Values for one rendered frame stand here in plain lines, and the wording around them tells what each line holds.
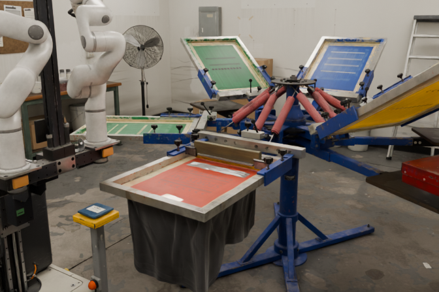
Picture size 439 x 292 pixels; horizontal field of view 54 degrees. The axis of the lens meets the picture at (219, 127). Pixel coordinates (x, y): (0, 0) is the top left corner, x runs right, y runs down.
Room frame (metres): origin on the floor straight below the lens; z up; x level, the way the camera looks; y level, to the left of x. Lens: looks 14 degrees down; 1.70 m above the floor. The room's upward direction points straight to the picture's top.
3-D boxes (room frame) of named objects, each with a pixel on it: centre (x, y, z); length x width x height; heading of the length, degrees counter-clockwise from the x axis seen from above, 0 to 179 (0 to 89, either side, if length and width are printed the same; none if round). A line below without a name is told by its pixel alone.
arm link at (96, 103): (1.98, 0.59, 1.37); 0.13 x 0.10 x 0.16; 127
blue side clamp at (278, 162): (2.04, -0.28, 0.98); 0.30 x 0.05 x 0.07; 147
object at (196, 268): (1.75, 0.24, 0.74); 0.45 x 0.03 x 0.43; 57
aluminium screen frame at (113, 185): (1.99, 0.08, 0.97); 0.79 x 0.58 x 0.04; 147
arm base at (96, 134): (1.99, 0.60, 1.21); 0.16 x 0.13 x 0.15; 59
